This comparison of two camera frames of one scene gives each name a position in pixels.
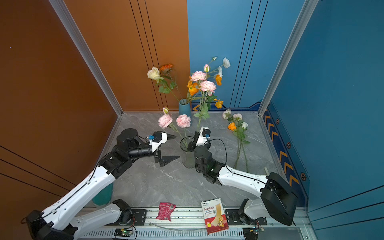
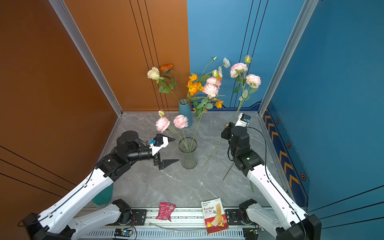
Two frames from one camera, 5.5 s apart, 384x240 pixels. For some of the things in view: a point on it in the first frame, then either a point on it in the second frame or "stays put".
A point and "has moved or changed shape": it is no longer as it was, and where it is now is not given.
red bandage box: [214, 216] stays put
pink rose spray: [240, 127] has moved or changed shape
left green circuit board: [122, 232] stays put
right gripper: [191, 148] -> [225, 134]
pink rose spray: [207, 89] has moved or changed shape
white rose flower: [153, 73] stays put
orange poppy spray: [218, 104] -> [206, 104]
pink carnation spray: [183, 121] has moved or changed shape
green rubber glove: [103, 197] stays put
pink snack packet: [165, 209] stays put
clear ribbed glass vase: [188, 157] stays put
